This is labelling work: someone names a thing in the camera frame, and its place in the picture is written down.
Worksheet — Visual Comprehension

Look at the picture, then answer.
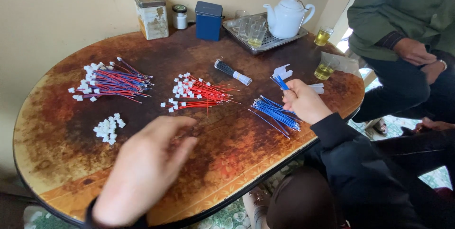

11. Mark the white plastic holder piece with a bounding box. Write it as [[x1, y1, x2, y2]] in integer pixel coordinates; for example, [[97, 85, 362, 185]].
[[272, 64, 293, 80]]

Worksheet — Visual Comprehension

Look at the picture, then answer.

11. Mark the person's right hand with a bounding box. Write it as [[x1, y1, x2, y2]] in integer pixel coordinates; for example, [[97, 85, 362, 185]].
[[282, 79, 333, 125]]

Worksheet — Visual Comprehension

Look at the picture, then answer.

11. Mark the small jar with black lid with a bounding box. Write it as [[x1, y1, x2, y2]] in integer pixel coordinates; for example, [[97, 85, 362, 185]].
[[172, 4, 188, 30]]

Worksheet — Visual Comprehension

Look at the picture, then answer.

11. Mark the blue metal tin box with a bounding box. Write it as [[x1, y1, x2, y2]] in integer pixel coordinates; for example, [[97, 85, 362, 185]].
[[194, 1, 224, 42]]

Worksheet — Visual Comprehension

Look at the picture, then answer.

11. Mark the bunch of blue wires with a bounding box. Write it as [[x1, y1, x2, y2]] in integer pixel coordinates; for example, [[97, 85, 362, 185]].
[[270, 75, 291, 91]]

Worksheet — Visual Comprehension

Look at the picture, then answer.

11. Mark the rusty white metal tin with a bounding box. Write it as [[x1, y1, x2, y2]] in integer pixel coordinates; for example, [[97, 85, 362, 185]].
[[132, 0, 170, 41]]

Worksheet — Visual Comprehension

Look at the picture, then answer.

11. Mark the pile of red-blue connector wires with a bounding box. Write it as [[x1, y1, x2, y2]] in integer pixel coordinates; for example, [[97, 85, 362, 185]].
[[68, 57, 155, 104]]

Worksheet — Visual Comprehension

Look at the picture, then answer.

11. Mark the pile of red connector wires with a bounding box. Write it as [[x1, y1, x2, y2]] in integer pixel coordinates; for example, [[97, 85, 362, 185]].
[[160, 72, 241, 119]]

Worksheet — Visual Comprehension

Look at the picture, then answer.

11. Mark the large glass of tea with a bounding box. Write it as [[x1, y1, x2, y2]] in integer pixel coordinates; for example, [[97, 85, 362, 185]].
[[314, 55, 341, 81]]

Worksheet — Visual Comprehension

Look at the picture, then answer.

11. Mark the small glass of tea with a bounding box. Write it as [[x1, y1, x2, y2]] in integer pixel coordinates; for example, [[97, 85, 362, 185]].
[[314, 26, 335, 47]]

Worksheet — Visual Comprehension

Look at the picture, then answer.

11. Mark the taped bundle of black wires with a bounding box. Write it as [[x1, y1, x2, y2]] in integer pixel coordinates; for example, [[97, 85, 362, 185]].
[[214, 59, 253, 87]]

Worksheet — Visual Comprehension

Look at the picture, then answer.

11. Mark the clear glass with tea dregs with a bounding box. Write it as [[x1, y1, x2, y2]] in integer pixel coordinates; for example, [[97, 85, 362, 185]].
[[248, 24, 267, 48]]

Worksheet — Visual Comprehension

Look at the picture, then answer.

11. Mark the clear plastic bag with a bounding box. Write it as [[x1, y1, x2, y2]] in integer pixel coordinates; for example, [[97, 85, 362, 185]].
[[319, 51, 362, 79]]

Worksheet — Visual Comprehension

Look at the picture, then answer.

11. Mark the person's brown lap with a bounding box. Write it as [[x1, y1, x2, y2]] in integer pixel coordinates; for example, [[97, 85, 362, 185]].
[[266, 166, 347, 229]]

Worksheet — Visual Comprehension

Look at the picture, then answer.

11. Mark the person's left hand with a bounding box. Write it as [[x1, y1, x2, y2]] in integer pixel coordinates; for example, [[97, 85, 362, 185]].
[[92, 115, 198, 228]]

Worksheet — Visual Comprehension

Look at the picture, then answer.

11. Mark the pile of loose blue wires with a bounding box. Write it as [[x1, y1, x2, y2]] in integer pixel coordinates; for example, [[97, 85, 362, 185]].
[[248, 95, 303, 140]]

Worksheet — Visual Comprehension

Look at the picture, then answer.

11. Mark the pile of white plastic connectors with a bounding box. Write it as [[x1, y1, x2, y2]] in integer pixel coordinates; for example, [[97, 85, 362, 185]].
[[93, 113, 126, 146]]

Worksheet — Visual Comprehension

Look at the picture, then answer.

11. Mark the white ceramic teapot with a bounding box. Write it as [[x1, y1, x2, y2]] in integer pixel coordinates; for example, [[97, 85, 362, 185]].
[[263, 0, 316, 40]]

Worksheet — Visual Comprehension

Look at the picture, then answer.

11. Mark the person's studded shoe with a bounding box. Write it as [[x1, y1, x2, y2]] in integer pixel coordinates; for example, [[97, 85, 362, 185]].
[[242, 186, 273, 229]]

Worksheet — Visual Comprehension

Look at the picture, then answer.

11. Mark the perforated metal tray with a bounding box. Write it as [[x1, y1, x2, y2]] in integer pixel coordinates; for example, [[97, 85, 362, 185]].
[[222, 12, 309, 55]]

